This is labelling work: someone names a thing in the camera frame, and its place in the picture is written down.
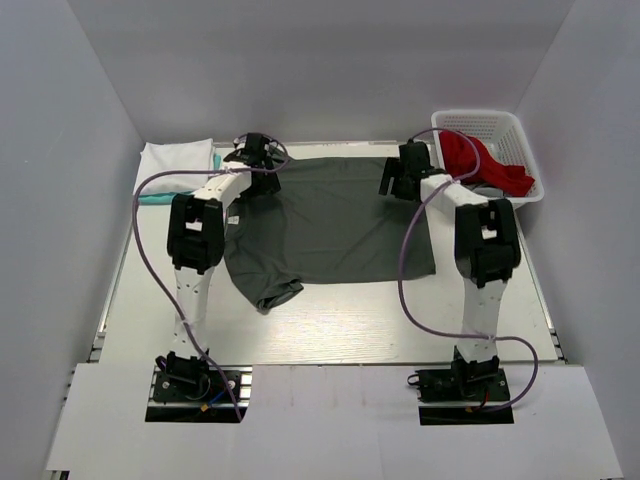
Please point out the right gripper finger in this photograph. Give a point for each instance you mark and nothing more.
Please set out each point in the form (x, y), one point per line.
(386, 184)
(393, 167)

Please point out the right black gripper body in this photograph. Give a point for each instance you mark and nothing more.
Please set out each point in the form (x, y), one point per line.
(392, 180)

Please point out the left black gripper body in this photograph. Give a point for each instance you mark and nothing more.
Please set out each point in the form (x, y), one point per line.
(270, 181)

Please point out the dark grey t shirt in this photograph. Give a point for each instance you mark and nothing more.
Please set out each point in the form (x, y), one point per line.
(327, 225)

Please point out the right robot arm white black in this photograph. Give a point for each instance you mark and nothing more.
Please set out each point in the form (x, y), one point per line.
(486, 251)

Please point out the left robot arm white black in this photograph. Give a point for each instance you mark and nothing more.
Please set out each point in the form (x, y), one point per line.
(197, 229)

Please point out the red t shirt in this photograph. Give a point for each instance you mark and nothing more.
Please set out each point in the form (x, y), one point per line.
(459, 159)

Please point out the folded white t shirt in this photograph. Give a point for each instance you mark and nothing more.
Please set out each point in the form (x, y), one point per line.
(197, 157)

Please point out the grey t shirt in basket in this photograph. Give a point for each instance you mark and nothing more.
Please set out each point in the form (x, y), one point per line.
(487, 190)

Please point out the white plastic basket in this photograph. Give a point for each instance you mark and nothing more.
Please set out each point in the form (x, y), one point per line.
(502, 134)

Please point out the folded teal t shirt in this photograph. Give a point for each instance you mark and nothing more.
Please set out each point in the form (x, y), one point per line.
(165, 198)

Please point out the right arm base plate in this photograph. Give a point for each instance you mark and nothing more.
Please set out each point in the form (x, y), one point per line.
(441, 402)

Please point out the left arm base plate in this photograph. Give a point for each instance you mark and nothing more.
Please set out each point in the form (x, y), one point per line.
(174, 401)

